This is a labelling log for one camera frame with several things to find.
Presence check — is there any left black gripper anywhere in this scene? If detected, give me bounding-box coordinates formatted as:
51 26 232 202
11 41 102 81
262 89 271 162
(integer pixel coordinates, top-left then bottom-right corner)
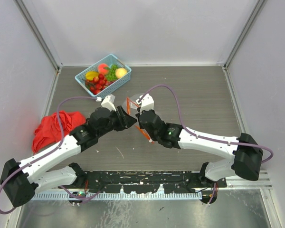
97 105 136 137

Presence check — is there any clear orange zip top bag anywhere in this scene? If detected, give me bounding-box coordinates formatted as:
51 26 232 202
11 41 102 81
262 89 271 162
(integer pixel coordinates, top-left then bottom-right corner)
125 93 154 144

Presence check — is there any yellow pear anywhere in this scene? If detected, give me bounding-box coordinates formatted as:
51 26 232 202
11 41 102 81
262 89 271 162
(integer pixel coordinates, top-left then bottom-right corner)
115 68 128 79

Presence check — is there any red orange peach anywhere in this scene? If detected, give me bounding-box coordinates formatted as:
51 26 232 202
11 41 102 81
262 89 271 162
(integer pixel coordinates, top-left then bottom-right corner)
97 63 110 75

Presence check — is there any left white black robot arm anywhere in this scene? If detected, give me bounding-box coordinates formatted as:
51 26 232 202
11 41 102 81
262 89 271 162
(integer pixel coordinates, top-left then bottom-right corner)
0 106 137 208

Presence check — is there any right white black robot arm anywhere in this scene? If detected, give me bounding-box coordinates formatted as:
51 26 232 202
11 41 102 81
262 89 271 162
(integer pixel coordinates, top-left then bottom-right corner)
136 110 263 187

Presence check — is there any green grape bunch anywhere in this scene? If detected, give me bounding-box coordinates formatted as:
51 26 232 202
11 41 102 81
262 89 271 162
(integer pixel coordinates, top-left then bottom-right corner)
104 64 117 81

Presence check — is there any light blue plastic basket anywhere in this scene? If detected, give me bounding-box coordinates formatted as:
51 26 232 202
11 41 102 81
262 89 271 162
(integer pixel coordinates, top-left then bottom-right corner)
75 54 132 98

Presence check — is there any yellow mango slice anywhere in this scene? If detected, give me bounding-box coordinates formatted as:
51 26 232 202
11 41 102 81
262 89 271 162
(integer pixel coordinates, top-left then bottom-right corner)
85 71 99 80

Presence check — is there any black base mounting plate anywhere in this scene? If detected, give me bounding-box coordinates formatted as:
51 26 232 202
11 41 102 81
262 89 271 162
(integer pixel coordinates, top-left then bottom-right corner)
58 170 228 194

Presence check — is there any red crumpled cloth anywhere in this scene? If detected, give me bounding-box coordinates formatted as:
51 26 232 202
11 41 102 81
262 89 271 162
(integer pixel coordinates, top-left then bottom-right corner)
32 111 86 154

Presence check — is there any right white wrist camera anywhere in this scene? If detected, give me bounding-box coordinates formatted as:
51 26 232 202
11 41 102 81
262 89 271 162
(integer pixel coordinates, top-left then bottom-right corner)
136 93 154 114

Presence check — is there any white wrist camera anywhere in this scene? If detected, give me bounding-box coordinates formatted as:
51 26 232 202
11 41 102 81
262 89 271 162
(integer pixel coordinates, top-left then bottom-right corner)
96 94 116 112
136 93 154 114

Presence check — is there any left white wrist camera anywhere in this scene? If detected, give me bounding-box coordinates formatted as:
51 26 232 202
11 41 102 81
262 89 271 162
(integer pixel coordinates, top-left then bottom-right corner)
96 94 116 112

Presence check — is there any white slotted cable duct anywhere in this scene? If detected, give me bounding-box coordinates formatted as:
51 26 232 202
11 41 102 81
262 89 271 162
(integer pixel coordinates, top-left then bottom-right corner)
32 191 202 200

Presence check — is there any aluminium frame rail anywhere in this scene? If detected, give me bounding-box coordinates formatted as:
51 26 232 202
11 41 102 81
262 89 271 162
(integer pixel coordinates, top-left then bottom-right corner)
13 171 274 190

